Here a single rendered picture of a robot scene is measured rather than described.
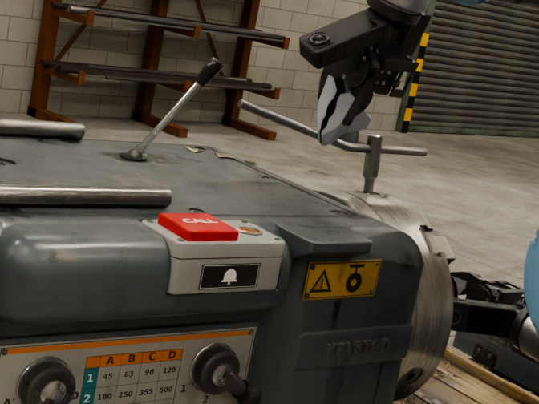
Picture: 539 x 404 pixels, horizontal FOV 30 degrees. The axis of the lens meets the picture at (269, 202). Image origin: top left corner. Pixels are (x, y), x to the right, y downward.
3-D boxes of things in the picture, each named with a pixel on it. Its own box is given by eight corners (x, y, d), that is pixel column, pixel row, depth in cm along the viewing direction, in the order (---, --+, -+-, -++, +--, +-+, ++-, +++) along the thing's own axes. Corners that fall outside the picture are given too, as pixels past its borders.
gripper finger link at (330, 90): (347, 146, 138) (375, 87, 134) (314, 143, 134) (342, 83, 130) (335, 133, 140) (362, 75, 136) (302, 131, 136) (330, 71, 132)
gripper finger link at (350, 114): (356, 131, 130) (385, 72, 126) (347, 131, 129) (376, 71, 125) (337, 112, 133) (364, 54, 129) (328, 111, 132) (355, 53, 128)
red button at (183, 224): (186, 250, 96) (189, 229, 96) (155, 231, 101) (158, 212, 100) (237, 249, 100) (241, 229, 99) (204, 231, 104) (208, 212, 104)
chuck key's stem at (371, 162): (366, 211, 149) (376, 134, 147) (375, 214, 147) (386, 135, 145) (354, 211, 147) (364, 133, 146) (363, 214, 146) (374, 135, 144)
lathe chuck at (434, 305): (390, 442, 136) (424, 213, 132) (253, 369, 160) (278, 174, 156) (435, 433, 141) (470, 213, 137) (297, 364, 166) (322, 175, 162)
